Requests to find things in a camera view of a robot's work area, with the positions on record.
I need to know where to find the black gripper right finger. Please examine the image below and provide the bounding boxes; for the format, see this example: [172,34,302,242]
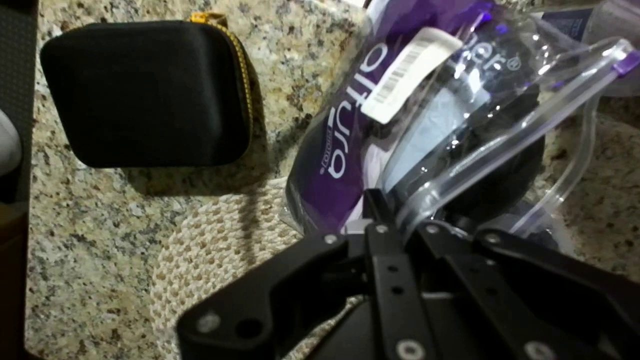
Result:
[412,221,640,360]

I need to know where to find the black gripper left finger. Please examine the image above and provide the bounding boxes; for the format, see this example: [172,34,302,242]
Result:
[176,189,429,360]

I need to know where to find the purple plastic bag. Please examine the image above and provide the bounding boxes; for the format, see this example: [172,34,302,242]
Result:
[286,0,633,234]

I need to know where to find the woven round placemat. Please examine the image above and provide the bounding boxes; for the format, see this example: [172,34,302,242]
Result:
[146,175,365,360]

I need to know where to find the black zippered case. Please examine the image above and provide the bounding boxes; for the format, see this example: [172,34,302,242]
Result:
[39,14,260,167]

